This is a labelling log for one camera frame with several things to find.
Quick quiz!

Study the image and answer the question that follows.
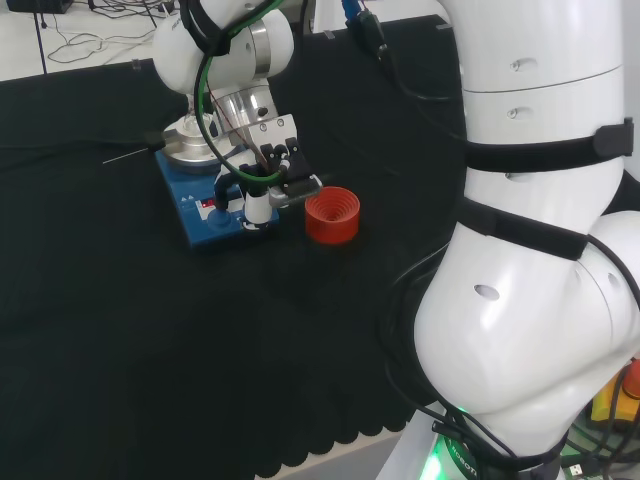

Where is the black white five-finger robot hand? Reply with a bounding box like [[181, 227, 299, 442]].
[[213, 113, 322, 234]]

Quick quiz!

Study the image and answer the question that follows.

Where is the heater with blue base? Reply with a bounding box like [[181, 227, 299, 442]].
[[143, 118, 281, 256]]

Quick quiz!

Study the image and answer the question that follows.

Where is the clear round-bottom glass flask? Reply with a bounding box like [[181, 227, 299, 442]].
[[179, 105, 206, 137]]

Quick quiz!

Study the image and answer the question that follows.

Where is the thin metal rod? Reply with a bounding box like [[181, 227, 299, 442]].
[[102, 147, 151, 166]]

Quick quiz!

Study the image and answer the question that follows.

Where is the black tripod leg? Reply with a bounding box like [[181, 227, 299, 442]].
[[142, 0, 171, 24]]

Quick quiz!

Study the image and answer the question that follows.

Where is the black bench cloth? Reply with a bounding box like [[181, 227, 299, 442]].
[[0, 13, 474, 479]]

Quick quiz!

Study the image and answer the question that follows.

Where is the dark thin pole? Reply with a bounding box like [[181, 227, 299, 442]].
[[32, 0, 49, 76]]

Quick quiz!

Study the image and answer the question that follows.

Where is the black box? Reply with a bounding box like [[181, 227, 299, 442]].
[[5, 0, 74, 15]]

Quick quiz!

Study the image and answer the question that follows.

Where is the yellow stop button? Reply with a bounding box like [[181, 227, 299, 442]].
[[588, 357, 640, 429]]

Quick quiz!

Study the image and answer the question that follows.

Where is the red ribbed flask ring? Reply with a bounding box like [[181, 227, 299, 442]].
[[303, 185, 362, 247]]

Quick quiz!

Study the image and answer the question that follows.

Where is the green cable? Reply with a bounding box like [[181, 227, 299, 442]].
[[194, 0, 287, 182]]

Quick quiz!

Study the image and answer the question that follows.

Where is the white floor cable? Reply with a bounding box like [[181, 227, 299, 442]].
[[47, 0, 166, 66]]

